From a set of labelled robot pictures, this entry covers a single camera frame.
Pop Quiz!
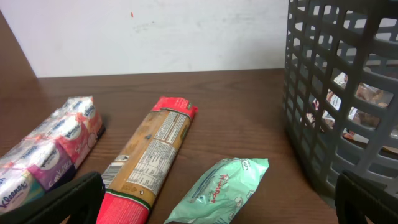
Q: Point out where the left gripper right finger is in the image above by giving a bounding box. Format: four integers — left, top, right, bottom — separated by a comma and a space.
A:
335, 170, 397, 224

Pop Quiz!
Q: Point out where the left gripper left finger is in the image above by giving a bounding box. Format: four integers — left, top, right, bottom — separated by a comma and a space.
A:
1, 171, 105, 224

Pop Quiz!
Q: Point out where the orange pasta package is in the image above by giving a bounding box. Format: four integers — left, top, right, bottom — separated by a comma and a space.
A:
96, 96, 197, 224

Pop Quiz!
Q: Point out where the dried mushroom bag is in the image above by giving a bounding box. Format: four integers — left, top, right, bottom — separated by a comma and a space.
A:
304, 73, 398, 155

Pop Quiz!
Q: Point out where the mint green wipes packet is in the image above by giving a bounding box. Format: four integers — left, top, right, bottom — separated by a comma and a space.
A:
165, 158, 269, 224

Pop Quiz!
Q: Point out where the tissue pack multipack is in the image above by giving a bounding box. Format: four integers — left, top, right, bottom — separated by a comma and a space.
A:
1, 96, 104, 213

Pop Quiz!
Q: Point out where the grey plastic basket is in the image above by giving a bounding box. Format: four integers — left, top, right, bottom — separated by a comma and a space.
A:
283, 0, 397, 203

